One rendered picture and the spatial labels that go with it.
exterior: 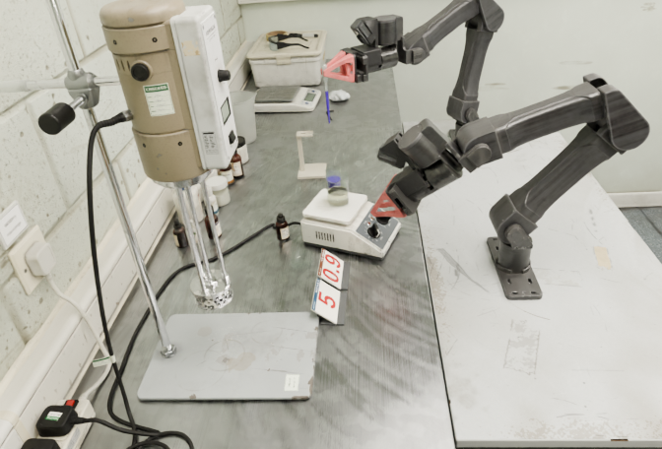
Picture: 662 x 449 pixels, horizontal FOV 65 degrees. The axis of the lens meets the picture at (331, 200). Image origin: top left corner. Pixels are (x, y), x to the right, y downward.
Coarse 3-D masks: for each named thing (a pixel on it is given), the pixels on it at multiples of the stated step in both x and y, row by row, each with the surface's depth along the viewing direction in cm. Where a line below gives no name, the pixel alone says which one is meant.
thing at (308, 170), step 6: (300, 132) 148; (306, 132) 148; (312, 132) 148; (300, 138) 147; (300, 144) 148; (300, 150) 149; (300, 156) 150; (300, 162) 152; (300, 168) 153; (306, 168) 154; (312, 168) 154; (318, 168) 153; (324, 168) 153; (300, 174) 151; (306, 174) 151; (312, 174) 151; (318, 174) 150; (324, 174) 150
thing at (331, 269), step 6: (324, 258) 112; (330, 258) 114; (336, 258) 115; (324, 264) 111; (330, 264) 112; (336, 264) 113; (324, 270) 109; (330, 270) 111; (336, 270) 112; (324, 276) 108; (330, 276) 109; (336, 276) 110; (336, 282) 109
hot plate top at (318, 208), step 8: (320, 192) 126; (312, 200) 123; (320, 200) 123; (352, 200) 122; (360, 200) 122; (312, 208) 120; (320, 208) 120; (328, 208) 120; (336, 208) 119; (344, 208) 119; (352, 208) 119; (360, 208) 119; (304, 216) 119; (312, 216) 118; (320, 216) 117; (328, 216) 117; (336, 216) 117; (344, 216) 116; (352, 216) 116
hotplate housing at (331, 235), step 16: (368, 208) 122; (304, 224) 119; (320, 224) 118; (336, 224) 117; (352, 224) 116; (400, 224) 124; (304, 240) 122; (320, 240) 120; (336, 240) 118; (352, 240) 116; (368, 240) 115; (368, 256) 116
